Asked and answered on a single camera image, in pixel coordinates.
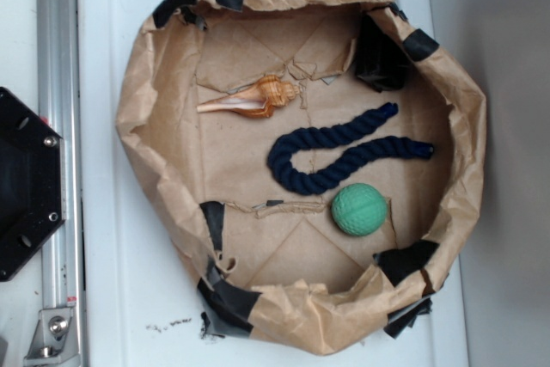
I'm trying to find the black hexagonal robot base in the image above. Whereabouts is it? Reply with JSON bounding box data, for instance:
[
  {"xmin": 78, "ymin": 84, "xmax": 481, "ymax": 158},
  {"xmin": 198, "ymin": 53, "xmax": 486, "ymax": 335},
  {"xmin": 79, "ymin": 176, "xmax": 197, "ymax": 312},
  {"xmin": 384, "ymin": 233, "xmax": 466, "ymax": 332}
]
[{"xmin": 0, "ymin": 88, "xmax": 64, "ymax": 282}]

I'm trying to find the orange spiral sea shell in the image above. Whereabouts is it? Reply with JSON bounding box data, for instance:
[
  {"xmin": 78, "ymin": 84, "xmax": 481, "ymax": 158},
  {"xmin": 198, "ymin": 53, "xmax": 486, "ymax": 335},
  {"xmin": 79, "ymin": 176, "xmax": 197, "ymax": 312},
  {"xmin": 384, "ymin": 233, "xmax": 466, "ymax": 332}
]
[{"xmin": 197, "ymin": 75, "xmax": 301, "ymax": 119}]

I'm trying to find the brown paper bag container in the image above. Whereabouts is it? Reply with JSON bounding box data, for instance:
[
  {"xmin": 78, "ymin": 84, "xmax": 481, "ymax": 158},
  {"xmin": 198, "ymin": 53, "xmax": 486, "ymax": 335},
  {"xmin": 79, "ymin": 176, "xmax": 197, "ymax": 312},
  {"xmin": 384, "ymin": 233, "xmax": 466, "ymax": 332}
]
[{"xmin": 116, "ymin": 0, "xmax": 486, "ymax": 355}]

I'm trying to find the green dimpled rubber ball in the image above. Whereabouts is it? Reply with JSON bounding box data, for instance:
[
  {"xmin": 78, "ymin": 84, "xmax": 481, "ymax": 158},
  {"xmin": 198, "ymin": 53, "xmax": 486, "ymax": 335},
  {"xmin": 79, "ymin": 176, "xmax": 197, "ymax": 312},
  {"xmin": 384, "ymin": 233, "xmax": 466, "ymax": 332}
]
[{"xmin": 331, "ymin": 183, "xmax": 388, "ymax": 236}]

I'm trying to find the dark blue twisted rope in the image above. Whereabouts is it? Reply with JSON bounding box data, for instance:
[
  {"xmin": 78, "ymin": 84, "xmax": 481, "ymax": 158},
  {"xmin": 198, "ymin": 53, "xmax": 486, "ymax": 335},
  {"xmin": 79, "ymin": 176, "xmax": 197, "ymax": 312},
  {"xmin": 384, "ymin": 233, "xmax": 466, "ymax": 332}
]
[{"xmin": 266, "ymin": 101, "xmax": 436, "ymax": 197}]

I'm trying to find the aluminium extrusion rail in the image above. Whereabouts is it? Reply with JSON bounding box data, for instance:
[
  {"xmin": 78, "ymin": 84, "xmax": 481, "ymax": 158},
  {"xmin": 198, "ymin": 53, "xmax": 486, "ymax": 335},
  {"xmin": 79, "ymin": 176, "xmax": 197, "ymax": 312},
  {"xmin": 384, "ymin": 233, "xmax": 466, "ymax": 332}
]
[{"xmin": 37, "ymin": 0, "xmax": 89, "ymax": 366}]

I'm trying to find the metal corner bracket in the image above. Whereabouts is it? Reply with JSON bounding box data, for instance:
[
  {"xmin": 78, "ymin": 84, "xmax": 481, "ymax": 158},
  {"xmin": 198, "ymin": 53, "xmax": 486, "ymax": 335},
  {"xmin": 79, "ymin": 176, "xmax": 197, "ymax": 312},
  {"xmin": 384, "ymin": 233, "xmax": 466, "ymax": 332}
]
[{"xmin": 23, "ymin": 307, "xmax": 82, "ymax": 367}]

